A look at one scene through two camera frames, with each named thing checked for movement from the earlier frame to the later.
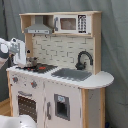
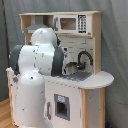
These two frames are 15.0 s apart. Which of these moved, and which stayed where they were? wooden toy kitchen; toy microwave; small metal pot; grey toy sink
Moved: small metal pot
Stayed: wooden toy kitchen; toy microwave; grey toy sink
